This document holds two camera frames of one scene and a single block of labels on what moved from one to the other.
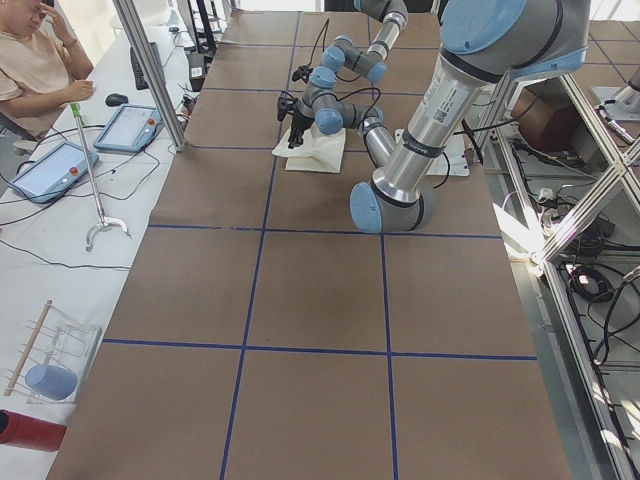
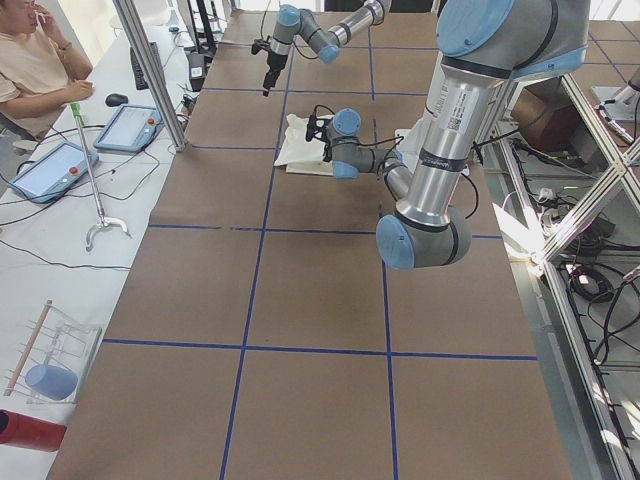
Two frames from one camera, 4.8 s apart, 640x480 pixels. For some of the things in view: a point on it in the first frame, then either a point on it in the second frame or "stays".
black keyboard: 139,76 stays
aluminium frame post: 127,11 stays
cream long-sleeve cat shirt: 318,152 stays
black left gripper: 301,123 → 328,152
